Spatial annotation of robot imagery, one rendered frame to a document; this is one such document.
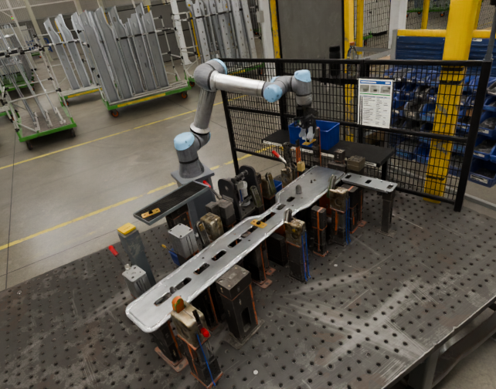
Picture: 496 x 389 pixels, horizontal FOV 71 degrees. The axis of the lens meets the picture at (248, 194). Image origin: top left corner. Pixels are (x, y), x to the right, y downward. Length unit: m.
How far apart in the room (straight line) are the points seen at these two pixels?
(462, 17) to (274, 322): 1.67
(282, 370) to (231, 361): 0.22
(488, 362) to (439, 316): 0.86
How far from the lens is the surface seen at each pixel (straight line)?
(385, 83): 2.22
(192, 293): 1.43
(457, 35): 2.10
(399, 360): 1.57
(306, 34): 4.06
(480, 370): 2.52
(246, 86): 1.69
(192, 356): 1.43
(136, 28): 8.61
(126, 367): 1.71
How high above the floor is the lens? 1.99
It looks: 30 degrees down
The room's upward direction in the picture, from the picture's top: 9 degrees counter-clockwise
